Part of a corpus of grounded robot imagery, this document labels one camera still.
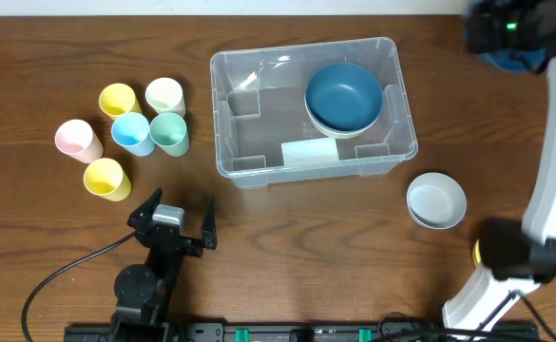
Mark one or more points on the clear plastic storage container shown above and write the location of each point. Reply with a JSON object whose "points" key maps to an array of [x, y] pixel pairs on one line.
{"points": [[263, 133]]}

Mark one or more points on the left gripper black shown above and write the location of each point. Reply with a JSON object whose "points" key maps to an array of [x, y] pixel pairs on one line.
{"points": [[206, 239]]}

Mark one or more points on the pink cup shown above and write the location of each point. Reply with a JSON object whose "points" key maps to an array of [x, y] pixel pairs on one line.
{"points": [[77, 139]]}

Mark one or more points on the yellow small bowl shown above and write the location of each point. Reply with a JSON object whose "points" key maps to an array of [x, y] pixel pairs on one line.
{"points": [[476, 258]]}

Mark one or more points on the grey small bowl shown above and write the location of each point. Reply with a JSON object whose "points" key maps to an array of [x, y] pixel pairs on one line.
{"points": [[436, 201]]}

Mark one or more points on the green cup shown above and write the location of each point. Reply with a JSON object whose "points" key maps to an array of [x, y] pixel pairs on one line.
{"points": [[169, 131]]}

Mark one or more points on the dark blue bowl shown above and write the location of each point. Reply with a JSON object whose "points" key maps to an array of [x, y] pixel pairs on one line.
{"points": [[516, 61], [344, 96]]}

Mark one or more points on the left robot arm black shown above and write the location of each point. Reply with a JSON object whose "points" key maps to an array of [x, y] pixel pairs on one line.
{"points": [[144, 291]]}

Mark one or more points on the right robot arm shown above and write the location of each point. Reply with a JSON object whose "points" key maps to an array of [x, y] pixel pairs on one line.
{"points": [[516, 257]]}

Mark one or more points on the blue cup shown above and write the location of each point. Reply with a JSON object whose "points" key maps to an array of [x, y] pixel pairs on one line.
{"points": [[131, 131]]}

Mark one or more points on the yellow cup upper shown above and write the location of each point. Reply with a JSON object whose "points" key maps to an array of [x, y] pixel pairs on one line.
{"points": [[118, 99]]}

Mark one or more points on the yellow cup lower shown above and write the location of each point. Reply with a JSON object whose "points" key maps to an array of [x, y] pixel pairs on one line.
{"points": [[106, 178]]}

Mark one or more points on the large cream bowl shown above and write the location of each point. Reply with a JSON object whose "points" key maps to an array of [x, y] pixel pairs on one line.
{"points": [[337, 134]]}

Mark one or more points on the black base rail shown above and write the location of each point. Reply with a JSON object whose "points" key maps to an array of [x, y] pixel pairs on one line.
{"points": [[398, 329]]}

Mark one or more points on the cream cup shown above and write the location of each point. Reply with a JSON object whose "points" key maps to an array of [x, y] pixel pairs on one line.
{"points": [[166, 95]]}

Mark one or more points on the yellow cup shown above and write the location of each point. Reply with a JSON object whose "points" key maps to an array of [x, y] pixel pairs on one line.
{"points": [[118, 99], [106, 178]]}

